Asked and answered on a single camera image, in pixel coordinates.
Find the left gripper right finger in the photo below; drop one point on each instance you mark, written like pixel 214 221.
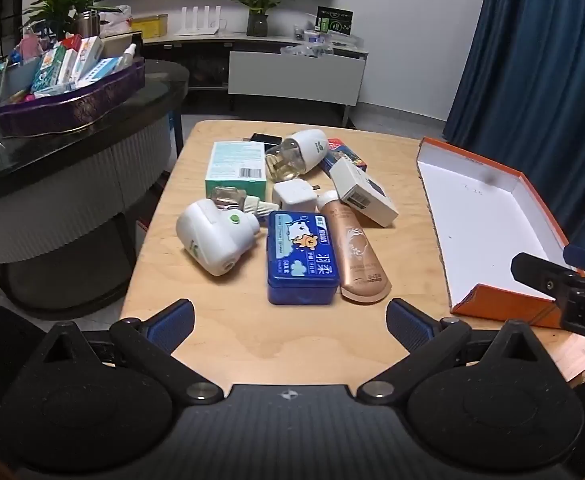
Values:
pixel 433 346

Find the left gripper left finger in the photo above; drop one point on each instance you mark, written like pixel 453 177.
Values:
pixel 148 347

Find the blue floss pick box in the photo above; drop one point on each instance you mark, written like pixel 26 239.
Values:
pixel 302 267

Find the white charger box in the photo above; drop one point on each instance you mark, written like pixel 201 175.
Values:
pixel 360 191

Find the rose gold cosmetic tube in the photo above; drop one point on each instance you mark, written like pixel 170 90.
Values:
pixel 362 277

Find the orange white cardboard box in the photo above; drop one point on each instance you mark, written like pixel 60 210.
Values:
pixel 485 214

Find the white mosquito repellent heater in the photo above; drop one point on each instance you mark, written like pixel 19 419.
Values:
pixel 216 238

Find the dark round side table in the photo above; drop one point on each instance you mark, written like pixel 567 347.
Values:
pixel 67 241

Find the clear liquid refill bottle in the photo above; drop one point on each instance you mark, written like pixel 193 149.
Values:
pixel 228 197

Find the blue curtain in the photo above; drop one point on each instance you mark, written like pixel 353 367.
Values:
pixel 521 100

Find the white power adapter cube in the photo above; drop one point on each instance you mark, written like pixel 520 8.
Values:
pixel 294 195

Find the green white medicine box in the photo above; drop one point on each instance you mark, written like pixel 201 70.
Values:
pixel 239 164

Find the blue red card box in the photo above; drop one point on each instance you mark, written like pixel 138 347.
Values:
pixel 338 150

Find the small black flat box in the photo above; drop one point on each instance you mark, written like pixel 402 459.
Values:
pixel 266 140

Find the purple oval tray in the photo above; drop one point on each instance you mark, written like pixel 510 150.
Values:
pixel 73 110

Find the teal white box in tray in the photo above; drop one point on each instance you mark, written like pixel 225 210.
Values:
pixel 49 68

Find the white spray bottle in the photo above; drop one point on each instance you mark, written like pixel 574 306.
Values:
pixel 126 59

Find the white tv cabinet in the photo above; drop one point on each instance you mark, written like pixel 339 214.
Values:
pixel 275 67

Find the white wifi router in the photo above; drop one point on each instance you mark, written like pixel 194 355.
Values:
pixel 194 23

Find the yellow box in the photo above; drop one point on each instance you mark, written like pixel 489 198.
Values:
pixel 150 26

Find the white plastic bag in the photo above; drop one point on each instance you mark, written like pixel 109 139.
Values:
pixel 117 22

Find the steel thermos cup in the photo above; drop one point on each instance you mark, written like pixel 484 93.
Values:
pixel 88 23

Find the black green sign card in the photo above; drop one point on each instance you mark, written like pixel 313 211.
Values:
pixel 330 19

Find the potted plant left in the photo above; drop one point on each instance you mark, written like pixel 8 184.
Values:
pixel 57 17

